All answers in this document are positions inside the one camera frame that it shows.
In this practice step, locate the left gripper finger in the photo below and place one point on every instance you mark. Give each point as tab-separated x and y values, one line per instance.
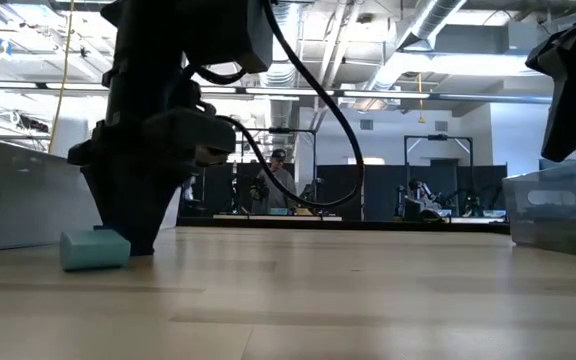
155	205
110	200

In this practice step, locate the background black robot arm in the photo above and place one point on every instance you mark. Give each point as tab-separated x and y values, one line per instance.
313	192

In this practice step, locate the white plastic bin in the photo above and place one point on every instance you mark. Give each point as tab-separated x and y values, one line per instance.
172	212

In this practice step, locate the light teal block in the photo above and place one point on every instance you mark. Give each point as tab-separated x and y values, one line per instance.
95	250

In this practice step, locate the white pillar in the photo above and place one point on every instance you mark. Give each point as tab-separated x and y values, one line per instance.
75	132

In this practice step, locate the left clear plastic bin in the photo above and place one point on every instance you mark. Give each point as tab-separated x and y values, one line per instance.
23	195

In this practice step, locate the clear plastic bin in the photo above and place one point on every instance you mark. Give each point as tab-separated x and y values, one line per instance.
23	195
558	225

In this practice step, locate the background wooden table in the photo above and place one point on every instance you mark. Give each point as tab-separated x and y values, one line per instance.
278	217

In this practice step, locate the person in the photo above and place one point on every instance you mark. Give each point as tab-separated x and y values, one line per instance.
280	185

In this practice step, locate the black partition screen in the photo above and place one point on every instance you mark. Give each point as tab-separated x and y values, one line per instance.
383	190

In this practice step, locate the ceiling light strip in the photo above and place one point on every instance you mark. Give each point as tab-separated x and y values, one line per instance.
393	94

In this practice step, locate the background robot arms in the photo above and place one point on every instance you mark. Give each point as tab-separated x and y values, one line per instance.
418	202

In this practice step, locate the silver ceiling duct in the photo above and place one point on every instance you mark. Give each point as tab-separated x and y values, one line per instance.
280	75
433	15

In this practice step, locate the black rig frame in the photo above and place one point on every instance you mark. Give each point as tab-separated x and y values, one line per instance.
438	136
288	130

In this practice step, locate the black aluminium table frame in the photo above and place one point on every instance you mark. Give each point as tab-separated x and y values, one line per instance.
393	227

